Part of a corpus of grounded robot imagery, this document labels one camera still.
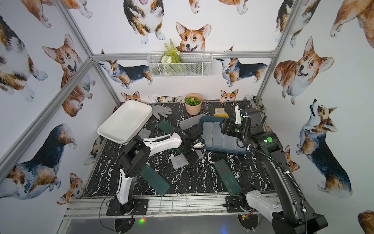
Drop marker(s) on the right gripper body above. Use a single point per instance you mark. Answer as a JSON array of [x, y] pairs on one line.
[[235, 129]]

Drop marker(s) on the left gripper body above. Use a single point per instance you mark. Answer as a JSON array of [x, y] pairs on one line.
[[192, 145]]

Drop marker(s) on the clear pencil case top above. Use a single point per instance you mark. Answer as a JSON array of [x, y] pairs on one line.
[[188, 123]]

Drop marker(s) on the teal storage box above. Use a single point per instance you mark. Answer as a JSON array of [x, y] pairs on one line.
[[219, 119]]

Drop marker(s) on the clear case with red pen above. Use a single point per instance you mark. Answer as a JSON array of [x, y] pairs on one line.
[[180, 160]]

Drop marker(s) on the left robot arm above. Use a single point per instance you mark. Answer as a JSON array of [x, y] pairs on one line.
[[134, 156]]

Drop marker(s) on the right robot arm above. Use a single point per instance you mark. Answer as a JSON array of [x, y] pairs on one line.
[[295, 216]]

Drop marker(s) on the green pencil case upper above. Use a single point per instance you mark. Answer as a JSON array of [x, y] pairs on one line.
[[166, 127]]

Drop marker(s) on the green pencil case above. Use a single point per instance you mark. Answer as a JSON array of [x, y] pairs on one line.
[[160, 185], [227, 177], [166, 127]]

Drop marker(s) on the green pencil case front right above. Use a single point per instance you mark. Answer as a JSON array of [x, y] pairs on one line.
[[227, 177]]

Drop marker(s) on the green pencil case front left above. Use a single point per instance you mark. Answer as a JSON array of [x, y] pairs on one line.
[[160, 185]]

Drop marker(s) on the white storage tray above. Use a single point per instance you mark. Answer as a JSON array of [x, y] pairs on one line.
[[124, 123]]

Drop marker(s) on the yellow knit glove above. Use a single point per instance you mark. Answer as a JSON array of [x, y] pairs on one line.
[[220, 112]]

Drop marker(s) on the beige ribbed flower pot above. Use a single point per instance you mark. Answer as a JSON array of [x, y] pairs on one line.
[[193, 103]]

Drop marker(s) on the grey rubber glove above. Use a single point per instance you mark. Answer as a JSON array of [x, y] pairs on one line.
[[159, 110]]

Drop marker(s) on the green fern plant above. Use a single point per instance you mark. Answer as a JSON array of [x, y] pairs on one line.
[[171, 60]]

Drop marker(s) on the aluminium front rail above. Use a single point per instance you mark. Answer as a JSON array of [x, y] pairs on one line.
[[155, 206]]

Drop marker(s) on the white wire wall basket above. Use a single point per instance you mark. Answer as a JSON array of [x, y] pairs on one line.
[[193, 64]]

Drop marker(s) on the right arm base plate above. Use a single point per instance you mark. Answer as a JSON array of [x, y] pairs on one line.
[[242, 204]]

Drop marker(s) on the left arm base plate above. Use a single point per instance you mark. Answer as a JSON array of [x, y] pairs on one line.
[[133, 207]]

